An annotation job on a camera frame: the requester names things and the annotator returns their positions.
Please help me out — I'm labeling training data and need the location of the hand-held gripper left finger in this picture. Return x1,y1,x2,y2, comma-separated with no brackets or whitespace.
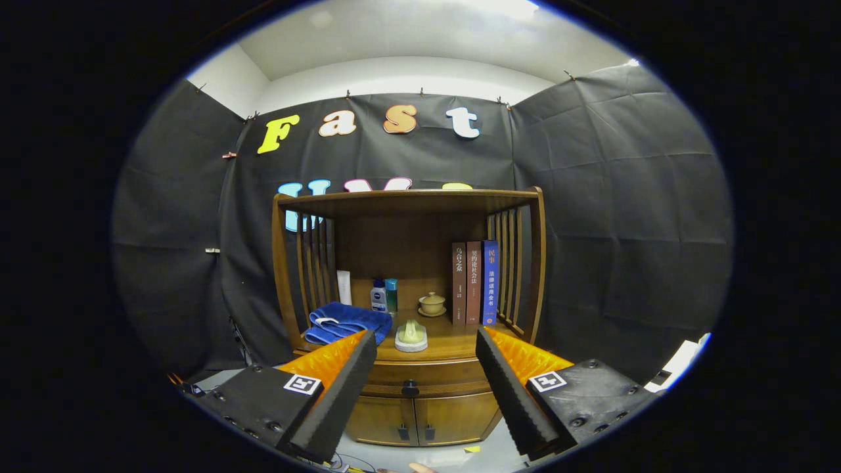
181,330,378,464

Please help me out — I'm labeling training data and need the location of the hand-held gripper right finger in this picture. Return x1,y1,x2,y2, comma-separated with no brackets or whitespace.
474,327,658,462

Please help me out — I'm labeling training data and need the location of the brown wooden drawer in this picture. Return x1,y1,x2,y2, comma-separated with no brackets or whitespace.
365,358,493,398

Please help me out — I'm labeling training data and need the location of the wooden cabinet door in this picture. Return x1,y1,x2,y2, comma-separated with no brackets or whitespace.
345,394,416,446
414,392,500,445

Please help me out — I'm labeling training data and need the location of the brown wooden countertop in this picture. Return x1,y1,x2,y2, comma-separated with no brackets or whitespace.
292,309,526,363

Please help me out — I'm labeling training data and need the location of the brown wooden cabinet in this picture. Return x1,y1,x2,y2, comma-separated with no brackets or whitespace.
271,186,547,449

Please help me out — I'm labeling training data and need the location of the blue folded towel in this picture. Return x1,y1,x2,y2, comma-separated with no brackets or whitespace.
304,302,393,346

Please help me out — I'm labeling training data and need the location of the blue book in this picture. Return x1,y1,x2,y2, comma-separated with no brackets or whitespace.
482,240,499,327

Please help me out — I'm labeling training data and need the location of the reddish brown book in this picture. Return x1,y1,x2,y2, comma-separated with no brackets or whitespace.
466,241,484,325

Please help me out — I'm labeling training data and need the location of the dark brown book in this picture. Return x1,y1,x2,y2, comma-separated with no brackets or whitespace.
451,242,468,326

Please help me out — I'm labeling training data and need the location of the white panel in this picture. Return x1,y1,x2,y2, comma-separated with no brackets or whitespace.
644,333,712,394

